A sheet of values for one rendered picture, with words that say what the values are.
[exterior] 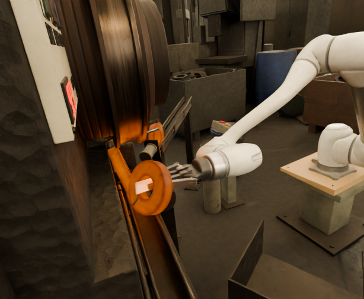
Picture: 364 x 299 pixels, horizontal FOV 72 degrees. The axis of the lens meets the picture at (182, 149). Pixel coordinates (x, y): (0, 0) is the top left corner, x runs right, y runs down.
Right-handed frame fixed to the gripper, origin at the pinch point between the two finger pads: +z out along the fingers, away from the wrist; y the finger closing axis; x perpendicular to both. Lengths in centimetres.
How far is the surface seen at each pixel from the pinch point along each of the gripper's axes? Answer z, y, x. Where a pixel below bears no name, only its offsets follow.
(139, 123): 2.1, -6.3, 20.8
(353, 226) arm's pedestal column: -127, 1, -69
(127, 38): 3.8, -9.2, 38.6
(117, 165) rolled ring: 5.8, 8.4, 3.6
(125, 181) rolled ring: 4.5, 5.7, -0.9
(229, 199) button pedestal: -80, 62, -72
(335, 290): -30, -41, -15
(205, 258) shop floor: -39, 28, -77
